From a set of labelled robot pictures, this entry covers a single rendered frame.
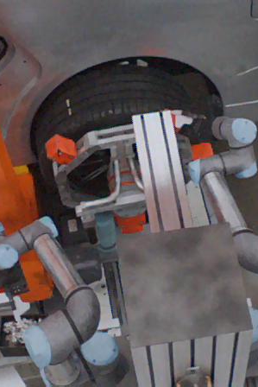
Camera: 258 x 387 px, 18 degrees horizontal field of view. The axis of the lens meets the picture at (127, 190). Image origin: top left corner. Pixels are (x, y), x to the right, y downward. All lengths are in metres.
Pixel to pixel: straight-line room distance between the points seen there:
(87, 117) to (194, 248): 1.36
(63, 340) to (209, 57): 1.28
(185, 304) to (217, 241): 0.16
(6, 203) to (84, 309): 0.53
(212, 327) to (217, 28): 1.52
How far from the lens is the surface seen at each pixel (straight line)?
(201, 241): 1.69
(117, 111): 2.94
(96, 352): 2.65
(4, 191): 2.55
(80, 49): 2.84
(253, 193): 4.11
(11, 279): 2.71
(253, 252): 2.33
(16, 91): 3.02
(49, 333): 2.25
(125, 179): 3.08
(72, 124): 2.98
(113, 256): 3.79
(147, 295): 1.64
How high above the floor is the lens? 3.54
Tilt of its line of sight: 59 degrees down
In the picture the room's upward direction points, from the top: 8 degrees counter-clockwise
